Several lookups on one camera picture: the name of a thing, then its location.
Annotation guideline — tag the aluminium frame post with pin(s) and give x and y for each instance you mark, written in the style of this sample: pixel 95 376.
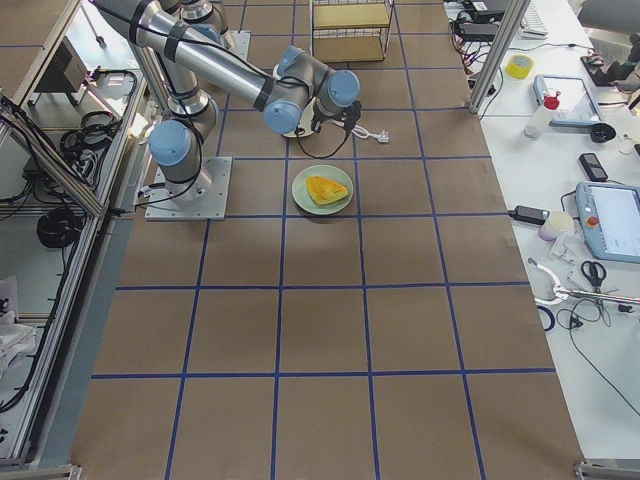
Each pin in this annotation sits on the aluminium frame post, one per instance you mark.
pixel 515 11

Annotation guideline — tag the teach pendant far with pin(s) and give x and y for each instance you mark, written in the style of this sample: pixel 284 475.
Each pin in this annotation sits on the teach pendant far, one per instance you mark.
pixel 576 108

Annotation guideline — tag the teach pendant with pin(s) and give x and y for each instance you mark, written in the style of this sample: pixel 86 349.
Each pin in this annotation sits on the teach pendant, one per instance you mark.
pixel 609 217
pixel 576 108

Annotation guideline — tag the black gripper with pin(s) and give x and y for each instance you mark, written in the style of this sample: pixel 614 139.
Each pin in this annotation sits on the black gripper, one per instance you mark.
pixel 318 120

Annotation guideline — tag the yellow tape roll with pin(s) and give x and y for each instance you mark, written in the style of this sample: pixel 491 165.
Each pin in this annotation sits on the yellow tape roll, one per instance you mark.
pixel 519 66

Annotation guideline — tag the white plastic cup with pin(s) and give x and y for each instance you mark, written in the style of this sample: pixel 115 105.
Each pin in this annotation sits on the white plastic cup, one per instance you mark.
pixel 556 224

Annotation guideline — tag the teach pendant near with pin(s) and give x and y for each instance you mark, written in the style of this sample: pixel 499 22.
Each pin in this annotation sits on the teach pendant near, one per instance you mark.
pixel 609 217

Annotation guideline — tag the wire basket with wooden shelf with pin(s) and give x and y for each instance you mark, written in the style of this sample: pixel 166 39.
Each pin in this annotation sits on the wire basket with wooden shelf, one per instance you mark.
pixel 350 30

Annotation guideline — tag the black power adapter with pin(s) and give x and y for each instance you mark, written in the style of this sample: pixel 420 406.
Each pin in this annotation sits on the black power adapter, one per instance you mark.
pixel 529 215

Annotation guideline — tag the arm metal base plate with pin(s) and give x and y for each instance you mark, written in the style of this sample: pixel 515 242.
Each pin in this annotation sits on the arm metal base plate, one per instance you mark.
pixel 206 199
pixel 237 42

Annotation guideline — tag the triangular golden pastry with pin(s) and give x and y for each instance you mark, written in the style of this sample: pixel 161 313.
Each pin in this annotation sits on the triangular golden pastry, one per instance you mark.
pixel 325 191

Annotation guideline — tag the green plate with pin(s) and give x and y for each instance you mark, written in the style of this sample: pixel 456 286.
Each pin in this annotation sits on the green plate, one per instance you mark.
pixel 304 201

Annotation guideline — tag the white toaster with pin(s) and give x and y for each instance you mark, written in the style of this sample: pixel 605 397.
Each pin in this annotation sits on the white toaster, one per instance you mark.
pixel 303 125

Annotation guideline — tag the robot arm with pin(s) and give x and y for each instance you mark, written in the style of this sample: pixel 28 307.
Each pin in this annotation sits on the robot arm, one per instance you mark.
pixel 188 52
pixel 208 16

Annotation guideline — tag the black scissors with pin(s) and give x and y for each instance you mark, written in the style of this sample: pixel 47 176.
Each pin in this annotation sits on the black scissors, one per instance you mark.
pixel 595 273

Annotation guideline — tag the clear squeeze bottle red cap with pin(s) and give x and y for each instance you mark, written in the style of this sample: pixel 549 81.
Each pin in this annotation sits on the clear squeeze bottle red cap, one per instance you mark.
pixel 542 117

